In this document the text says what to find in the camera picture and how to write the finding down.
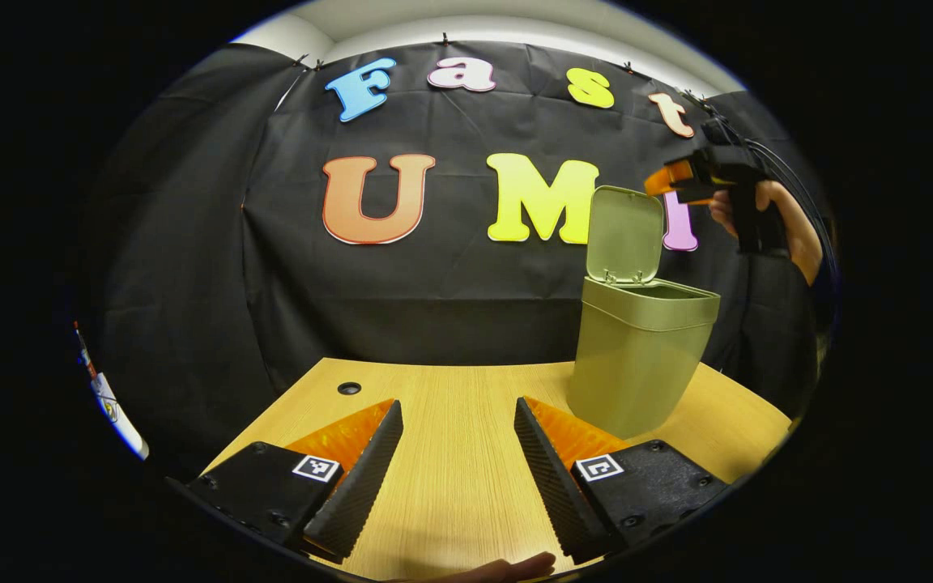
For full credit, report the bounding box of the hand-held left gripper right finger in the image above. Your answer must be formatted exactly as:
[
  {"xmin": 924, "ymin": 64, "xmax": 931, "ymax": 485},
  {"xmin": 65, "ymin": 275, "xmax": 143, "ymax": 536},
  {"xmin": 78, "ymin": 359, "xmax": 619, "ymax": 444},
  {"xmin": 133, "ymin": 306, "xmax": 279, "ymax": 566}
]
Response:
[{"xmin": 513, "ymin": 395, "xmax": 731, "ymax": 565}]

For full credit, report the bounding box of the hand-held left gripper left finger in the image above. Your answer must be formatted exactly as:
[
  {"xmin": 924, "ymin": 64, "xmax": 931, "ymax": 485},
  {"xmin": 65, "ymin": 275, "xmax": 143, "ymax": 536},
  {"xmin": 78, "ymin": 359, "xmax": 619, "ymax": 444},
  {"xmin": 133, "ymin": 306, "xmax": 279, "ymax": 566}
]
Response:
[{"xmin": 165, "ymin": 398, "xmax": 405, "ymax": 565}]

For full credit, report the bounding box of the black backdrop cloth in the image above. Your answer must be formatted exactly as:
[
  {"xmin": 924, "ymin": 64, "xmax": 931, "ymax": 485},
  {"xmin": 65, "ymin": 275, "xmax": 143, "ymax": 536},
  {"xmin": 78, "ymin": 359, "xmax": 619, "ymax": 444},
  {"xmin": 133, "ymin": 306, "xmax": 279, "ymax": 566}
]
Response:
[{"xmin": 78, "ymin": 40, "xmax": 840, "ymax": 479}]

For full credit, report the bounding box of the green desktop garbage bin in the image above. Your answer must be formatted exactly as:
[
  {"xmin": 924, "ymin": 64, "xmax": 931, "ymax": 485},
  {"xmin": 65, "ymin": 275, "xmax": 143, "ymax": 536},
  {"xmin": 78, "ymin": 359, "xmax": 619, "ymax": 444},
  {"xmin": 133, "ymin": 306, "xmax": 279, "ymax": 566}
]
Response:
[{"xmin": 566, "ymin": 185, "xmax": 722, "ymax": 440}]

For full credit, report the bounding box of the wooden desktop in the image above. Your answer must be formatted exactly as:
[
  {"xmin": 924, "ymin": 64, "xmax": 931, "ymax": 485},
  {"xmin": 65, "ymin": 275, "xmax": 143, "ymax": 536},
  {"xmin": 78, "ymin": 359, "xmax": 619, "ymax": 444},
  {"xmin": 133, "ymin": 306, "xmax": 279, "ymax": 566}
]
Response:
[{"xmin": 203, "ymin": 357, "xmax": 793, "ymax": 582}]

